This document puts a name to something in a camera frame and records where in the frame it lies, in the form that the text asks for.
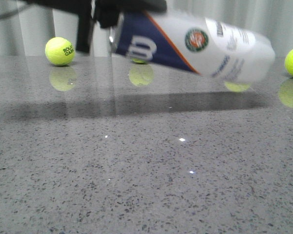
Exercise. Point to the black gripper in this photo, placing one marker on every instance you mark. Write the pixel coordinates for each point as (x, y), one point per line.
(106, 12)

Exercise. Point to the white Wilson tennis ball can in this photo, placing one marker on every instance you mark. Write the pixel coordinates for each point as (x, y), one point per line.
(204, 46)

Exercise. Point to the yellow tennis ball far left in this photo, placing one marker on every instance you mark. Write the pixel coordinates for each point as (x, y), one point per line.
(59, 51)

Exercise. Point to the yellow tennis ball centre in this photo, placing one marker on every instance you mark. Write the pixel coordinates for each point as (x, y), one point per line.
(138, 61)

